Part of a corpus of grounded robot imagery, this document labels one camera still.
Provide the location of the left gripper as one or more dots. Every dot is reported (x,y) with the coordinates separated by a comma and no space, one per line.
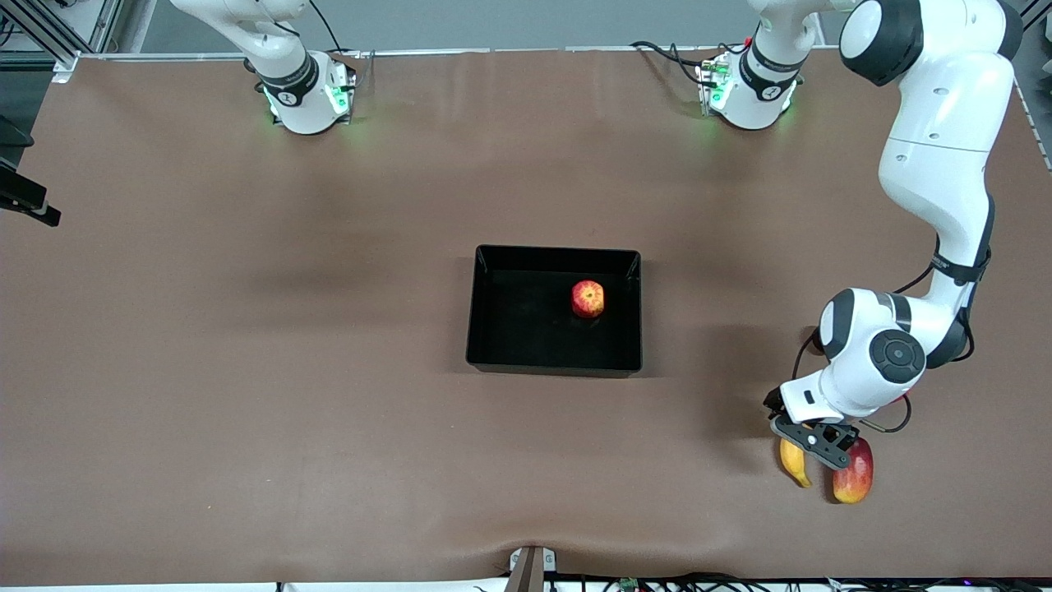
(772,400)

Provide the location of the yellow banana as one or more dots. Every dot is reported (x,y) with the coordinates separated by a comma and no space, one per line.
(794,464)

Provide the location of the red yellow apple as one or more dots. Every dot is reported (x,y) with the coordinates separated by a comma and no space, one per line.
(588,298)

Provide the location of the black rectangular plastic box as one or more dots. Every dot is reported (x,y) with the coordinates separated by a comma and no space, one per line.
(526,329)

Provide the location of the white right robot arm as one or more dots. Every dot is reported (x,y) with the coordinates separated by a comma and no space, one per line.
(300,90)

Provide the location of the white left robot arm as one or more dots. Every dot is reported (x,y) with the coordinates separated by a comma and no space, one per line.
(937,164)

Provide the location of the red yellow mango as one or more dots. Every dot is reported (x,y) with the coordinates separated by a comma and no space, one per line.
(856,481)

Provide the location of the aluminium frame profile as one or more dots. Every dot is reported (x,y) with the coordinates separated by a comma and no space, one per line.
(49,29)

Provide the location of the grey metal table bracket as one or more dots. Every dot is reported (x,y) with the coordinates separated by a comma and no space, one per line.
(530,567)

